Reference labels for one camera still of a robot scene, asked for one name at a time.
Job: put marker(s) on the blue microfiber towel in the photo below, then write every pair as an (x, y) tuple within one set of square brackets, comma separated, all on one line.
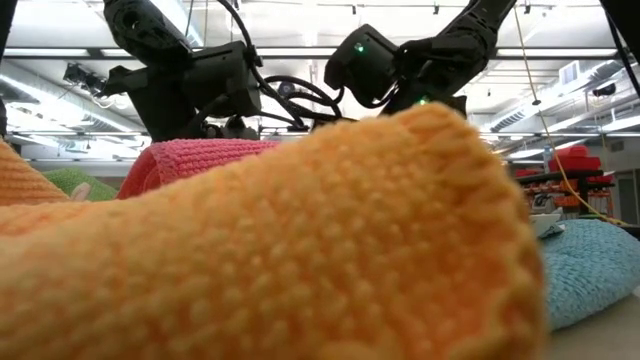
[(590, 270)]

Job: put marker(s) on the black shelf table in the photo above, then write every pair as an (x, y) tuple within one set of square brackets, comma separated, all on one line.
[(582, 186)]

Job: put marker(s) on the dark duct fixture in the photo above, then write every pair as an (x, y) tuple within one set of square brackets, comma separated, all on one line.
[(605, 90)]

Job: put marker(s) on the black ceiling device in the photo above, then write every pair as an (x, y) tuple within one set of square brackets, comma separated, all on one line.
[(82, 77)]

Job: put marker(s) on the orange microfiber towel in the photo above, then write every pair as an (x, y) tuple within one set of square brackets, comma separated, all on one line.
[(300, 250)]

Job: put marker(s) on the grey ceiling vent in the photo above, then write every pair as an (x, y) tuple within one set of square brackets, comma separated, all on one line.
[(570, 74)]

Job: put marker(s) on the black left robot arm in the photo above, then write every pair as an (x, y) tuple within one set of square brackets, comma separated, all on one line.
[(160, 90)]

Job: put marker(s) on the green microfiber towel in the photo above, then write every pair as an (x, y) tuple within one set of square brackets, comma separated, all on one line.
[(65, 180)]

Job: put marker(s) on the red stacked bins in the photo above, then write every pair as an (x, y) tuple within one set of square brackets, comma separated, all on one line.
[(575, 162)]

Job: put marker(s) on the pink microfiber towel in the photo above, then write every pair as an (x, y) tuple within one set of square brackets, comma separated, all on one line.
[(190, 155)]

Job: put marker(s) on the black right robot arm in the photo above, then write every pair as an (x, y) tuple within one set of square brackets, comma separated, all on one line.
[(450, 50)]

